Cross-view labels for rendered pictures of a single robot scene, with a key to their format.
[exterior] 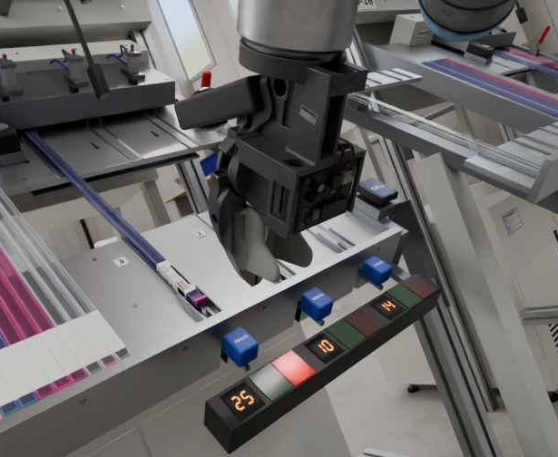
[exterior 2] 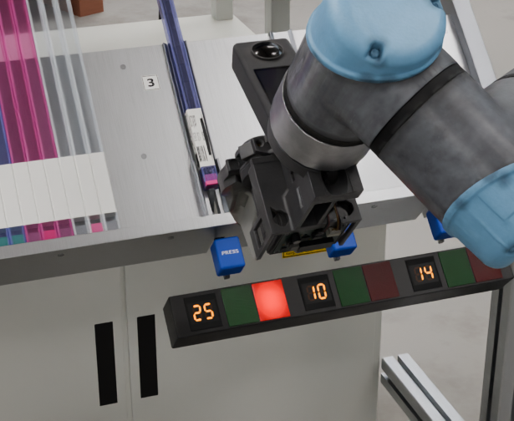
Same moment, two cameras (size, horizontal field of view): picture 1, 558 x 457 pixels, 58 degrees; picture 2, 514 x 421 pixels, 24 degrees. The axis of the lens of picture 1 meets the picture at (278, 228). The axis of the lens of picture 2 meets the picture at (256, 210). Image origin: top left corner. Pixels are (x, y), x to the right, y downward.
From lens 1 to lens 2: 0.65 m
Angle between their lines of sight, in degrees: 31
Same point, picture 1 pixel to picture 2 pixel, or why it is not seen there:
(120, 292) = (134, 129)
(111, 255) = (143, 67)
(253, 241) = (249, 217)
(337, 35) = (338, 164)
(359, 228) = not seen: hidden behind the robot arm
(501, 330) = not seen: outside the picture
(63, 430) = (38, 266)
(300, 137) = (292, 202)
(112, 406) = (84, 261)
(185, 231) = not seen: hidden behind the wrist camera
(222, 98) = (259, 108)
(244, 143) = (254, 169)
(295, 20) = (302, 149)
